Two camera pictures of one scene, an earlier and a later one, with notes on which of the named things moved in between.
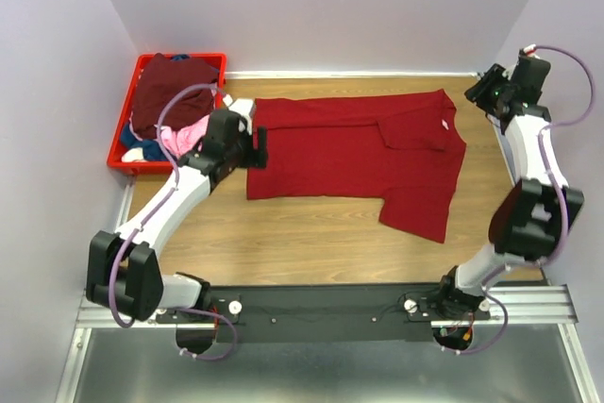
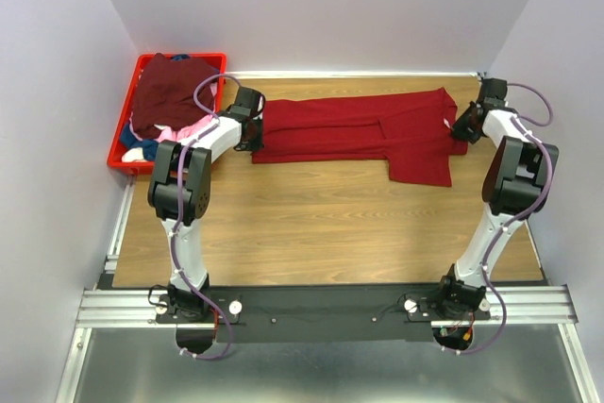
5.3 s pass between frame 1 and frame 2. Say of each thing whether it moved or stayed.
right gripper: moved
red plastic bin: stayed
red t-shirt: moved
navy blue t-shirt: stayed
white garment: stayed
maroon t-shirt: stayed
